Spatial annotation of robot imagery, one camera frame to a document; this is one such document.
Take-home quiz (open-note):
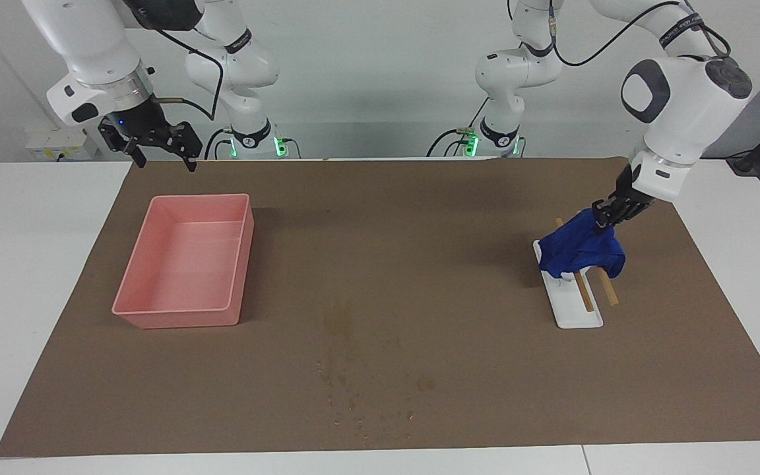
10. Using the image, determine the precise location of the blue towel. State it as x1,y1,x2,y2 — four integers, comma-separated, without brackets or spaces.
538,210,626,280

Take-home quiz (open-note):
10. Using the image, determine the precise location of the long wooden rod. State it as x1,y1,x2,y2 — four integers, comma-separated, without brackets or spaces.
596,269,619,307

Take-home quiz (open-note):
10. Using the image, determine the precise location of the short wooden rod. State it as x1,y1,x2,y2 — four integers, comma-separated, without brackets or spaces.
555,218,596,313

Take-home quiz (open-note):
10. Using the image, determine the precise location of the white rack tray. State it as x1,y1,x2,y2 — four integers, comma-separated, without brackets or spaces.
533,239,604,329

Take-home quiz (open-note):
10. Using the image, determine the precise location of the pink plastic bin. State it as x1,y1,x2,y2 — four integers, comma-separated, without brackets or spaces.
111,193,255,329

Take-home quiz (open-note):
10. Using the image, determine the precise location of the large brown table mat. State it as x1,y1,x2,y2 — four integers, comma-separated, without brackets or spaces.
0,156,760,458

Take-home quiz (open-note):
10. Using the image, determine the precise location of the black base power cable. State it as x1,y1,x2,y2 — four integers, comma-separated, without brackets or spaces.
426,98,490,159
203,129,236,160

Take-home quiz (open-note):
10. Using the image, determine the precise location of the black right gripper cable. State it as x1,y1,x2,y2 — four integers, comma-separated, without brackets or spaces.
154,26,226,123

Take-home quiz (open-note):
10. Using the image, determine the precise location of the white wall socket box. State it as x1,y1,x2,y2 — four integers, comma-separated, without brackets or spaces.
26,129,100,161

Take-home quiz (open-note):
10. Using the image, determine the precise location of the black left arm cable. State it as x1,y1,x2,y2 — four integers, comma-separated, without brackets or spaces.
547,0,732,68

